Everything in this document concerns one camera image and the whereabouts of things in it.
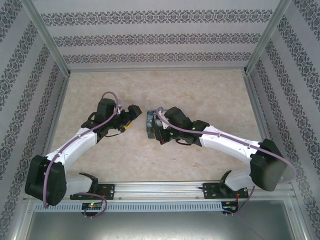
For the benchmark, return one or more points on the starry night print box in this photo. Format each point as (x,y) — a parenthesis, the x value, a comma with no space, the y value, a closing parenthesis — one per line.
(150,123)

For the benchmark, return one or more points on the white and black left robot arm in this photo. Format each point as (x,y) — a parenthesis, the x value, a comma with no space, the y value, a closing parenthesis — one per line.
(75,145)

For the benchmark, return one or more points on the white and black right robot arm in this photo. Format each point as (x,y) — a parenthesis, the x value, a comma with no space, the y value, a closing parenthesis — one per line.
(232,142)

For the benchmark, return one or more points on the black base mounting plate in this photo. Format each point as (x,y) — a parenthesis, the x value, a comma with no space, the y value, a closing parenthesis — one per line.
(208,191)
(108,191)

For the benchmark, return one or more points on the grey sheet metal panel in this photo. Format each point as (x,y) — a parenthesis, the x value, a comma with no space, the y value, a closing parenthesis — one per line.
(160,227)

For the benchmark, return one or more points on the aluminium table side rail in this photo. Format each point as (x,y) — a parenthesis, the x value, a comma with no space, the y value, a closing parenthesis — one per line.
(257,107)
(58,107)

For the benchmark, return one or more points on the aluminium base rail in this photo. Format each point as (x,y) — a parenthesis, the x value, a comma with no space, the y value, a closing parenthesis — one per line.
(160,188)

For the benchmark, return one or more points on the aluminium frame post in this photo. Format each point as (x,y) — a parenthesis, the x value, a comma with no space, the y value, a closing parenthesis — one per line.
(267,37)
(47,37)

